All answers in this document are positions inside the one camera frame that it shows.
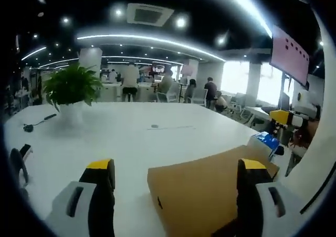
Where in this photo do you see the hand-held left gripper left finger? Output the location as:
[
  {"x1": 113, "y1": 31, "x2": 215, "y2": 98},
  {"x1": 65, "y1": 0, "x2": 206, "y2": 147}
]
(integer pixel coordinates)
[{"x1": 44, "y1": 158, "x2": 116, "y2": 237}]

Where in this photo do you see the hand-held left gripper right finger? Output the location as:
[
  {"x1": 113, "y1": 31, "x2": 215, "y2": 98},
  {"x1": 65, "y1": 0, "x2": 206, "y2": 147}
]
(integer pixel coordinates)
[{"x1": 236, "y1": 157, "x2": 302, "y2": 237}]

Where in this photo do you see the blue tissue packet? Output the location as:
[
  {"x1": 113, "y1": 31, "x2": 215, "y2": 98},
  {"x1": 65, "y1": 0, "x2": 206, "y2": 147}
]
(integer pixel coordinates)
[{"x1": 248, "y1": 132, "x2": 279, "y2": 161}]

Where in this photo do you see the brown cardboard shoe box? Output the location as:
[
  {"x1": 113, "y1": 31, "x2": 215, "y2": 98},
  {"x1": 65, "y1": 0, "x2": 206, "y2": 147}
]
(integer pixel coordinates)
[{"x1": 146, "y1": 144, "x2": 280, "y2": 237}]

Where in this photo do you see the person's right hand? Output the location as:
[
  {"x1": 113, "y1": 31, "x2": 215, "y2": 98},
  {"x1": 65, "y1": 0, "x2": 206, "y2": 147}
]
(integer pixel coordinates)
[{"x1": 292, "y1": 121, "x2": 320, "y2": 148}]

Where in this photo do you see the person's white shirt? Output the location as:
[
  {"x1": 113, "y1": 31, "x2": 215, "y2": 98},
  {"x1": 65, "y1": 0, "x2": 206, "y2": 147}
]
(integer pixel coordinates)
[{"x1": 285, "y1": 8, "x2": 336, "y2": 222}]

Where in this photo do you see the white flat device black top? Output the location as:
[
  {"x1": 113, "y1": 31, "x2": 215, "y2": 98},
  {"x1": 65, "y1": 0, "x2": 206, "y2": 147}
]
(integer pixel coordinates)
[{"x1": 19, "y1": 143, "x2": 34, "y2": 161}]

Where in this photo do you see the grey curved headband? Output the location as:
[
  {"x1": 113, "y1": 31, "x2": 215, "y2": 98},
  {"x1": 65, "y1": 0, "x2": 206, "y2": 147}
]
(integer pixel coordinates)
[{"x1": 9, "y1": 147, "x2": 29, "y2": 188}]

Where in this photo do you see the white office chair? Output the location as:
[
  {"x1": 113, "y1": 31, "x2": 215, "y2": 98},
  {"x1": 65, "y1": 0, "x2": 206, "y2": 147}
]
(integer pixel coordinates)
[{"x1": 156, "y1": 82, "x2": 179, "y2": 103}]

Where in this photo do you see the black stool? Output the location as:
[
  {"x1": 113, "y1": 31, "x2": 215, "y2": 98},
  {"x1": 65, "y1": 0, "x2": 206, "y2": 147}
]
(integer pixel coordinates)
[{"x1": 122, "y1": 87, "x2": 139, "y2": 103}]

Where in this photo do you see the potted green plant white pot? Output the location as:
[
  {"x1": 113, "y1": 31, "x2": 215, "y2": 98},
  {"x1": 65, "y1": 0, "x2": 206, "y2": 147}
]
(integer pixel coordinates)
[{"x1": 43, "y1": 62, "x2": 103, "y2": 122}]

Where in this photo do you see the dark background monitor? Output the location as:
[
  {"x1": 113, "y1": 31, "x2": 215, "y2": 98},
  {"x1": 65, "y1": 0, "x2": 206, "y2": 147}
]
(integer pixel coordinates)
[{"x1": 152, "y1": 62, "x2": 167, "y2": 74}]

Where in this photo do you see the curved ceiling light strip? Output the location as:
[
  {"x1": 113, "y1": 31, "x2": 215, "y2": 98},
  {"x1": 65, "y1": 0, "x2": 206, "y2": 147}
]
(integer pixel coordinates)
[{"x1": 76, "y1": 34, "x2": 226, "y2": 62}]

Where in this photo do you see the ceiling air conditioner vent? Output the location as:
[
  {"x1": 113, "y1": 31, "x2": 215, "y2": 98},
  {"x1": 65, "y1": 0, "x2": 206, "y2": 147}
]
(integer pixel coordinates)
[{"x1": 127, "y1": 3, "x2": 175, "y2": 27}]

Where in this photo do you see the large pink wall screen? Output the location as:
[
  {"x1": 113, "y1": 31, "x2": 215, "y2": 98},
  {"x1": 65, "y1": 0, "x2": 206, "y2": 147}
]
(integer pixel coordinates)
[{"x1": 269, "y1": 24, "x2": 310, "y2": 87}]

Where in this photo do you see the black strap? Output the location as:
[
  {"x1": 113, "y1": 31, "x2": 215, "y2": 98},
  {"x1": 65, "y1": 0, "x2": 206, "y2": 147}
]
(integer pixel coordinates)
[{"x1": 300, "y1": 166, "x2": 336, "y2": 214}]

